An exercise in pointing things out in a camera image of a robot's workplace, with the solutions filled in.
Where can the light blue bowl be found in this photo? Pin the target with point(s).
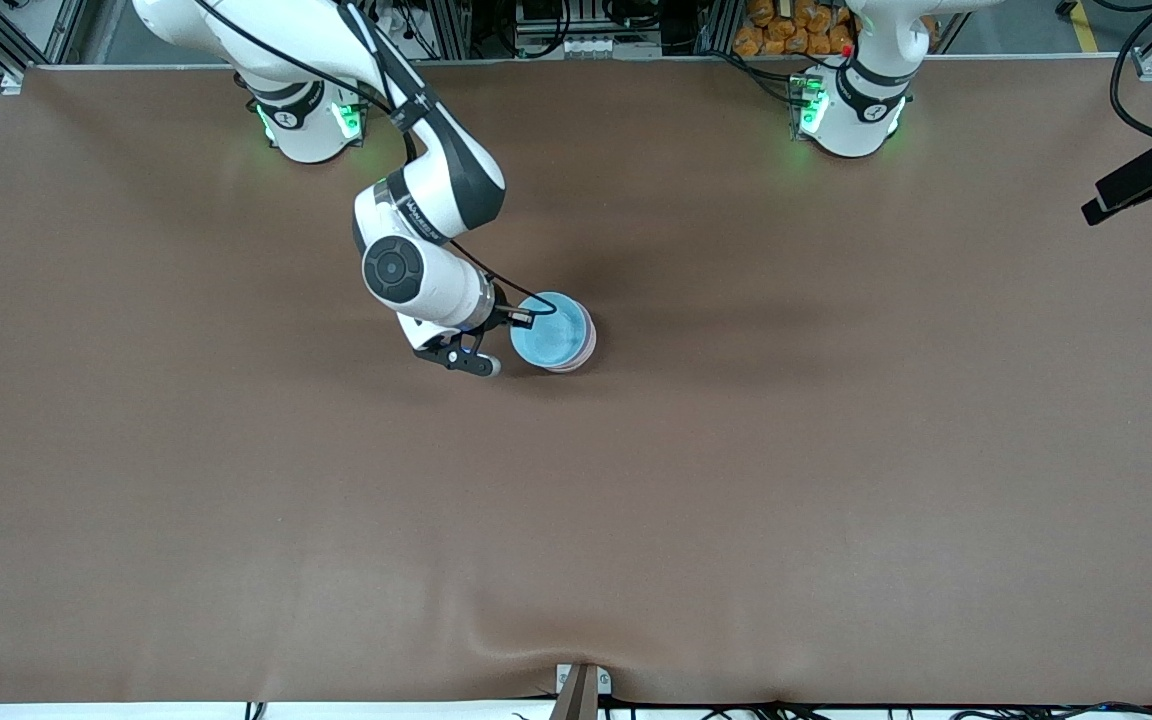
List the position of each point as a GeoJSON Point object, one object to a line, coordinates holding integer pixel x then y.
{"type": "Point", "coordinates": [548, 332]}

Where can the pink bowl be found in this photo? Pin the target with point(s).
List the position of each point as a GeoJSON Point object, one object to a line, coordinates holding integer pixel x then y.
{"type": "Point", "coordinates": [592, 335]}

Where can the orange snack bags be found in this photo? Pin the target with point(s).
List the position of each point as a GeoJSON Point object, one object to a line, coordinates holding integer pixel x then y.
{"type": "Point", "coordinates": [791, 28]}

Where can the metal table edge bracket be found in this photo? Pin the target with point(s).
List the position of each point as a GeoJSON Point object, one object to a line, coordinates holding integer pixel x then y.
{"type": "Point", "coordinates": [582, 690]}

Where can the white power strip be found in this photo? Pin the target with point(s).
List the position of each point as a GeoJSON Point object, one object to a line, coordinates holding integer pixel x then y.
{"type": "Point", "coordinates": [598, 46]}

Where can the brown table mat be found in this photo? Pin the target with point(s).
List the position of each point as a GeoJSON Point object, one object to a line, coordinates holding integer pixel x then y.
{"type": "Point", "coordinates": [576, 520]}

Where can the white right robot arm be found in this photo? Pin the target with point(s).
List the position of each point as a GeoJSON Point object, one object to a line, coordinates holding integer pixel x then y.
{"type": "Point", "coordinates": [436, 170]}

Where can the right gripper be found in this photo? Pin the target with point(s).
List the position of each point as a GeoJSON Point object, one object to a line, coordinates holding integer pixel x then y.
{"type": "Point", "coordinates": [502, 313]}

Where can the white bowl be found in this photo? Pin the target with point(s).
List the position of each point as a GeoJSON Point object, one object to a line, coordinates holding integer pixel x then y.
{"type": "Point", "coordinates": [572, 370]}

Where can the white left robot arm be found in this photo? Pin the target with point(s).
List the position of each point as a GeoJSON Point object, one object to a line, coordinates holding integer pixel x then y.
{"type": "Point", "coordinates": [861, 110]}

